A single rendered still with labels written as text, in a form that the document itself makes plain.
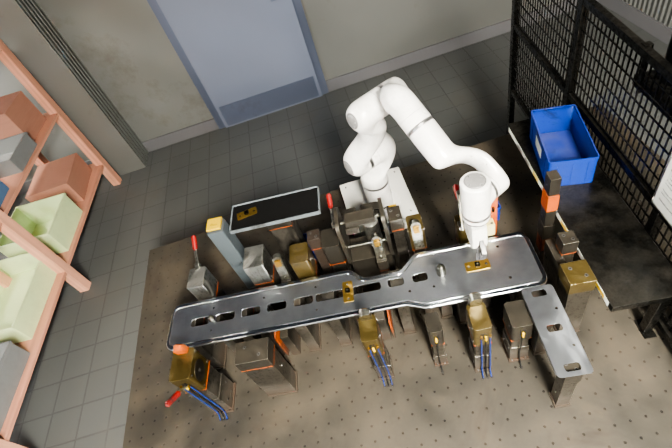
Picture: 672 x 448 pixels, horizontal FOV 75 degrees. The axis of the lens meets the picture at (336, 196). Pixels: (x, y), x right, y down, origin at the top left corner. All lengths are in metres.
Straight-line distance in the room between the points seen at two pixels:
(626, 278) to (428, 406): 0.78
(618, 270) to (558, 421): 0.53
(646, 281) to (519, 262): 0.36
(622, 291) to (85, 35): 3.95
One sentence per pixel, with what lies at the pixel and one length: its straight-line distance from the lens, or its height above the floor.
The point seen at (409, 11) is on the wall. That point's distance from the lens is 4.29.
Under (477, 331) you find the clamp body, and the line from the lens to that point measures 1.47.
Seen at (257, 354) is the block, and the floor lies 1.03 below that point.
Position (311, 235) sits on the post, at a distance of 1.69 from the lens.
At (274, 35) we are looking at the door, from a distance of 4.05.
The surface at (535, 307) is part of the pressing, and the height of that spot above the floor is 1.00.
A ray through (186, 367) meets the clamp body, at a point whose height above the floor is 1.06.
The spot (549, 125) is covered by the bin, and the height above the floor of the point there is 1.07.
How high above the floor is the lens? 2.37
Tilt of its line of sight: 45 degrees down
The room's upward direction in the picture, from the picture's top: 20 degrees counter-clockwise
